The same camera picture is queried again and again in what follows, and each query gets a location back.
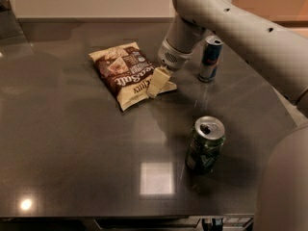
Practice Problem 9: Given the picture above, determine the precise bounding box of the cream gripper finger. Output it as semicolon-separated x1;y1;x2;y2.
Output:
147;67;165;98
158;67;171;91

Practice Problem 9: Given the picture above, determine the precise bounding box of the brown chip bag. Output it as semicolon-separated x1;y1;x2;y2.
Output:
89;42;177;111

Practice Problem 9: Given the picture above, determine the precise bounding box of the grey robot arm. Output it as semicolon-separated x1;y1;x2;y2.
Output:
158;0;308;231

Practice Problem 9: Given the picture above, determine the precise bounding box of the blue energy drink can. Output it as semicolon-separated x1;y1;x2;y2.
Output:
198;36;223;83

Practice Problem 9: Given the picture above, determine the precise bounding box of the green soda can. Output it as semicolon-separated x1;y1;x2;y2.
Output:
186;116;226;174

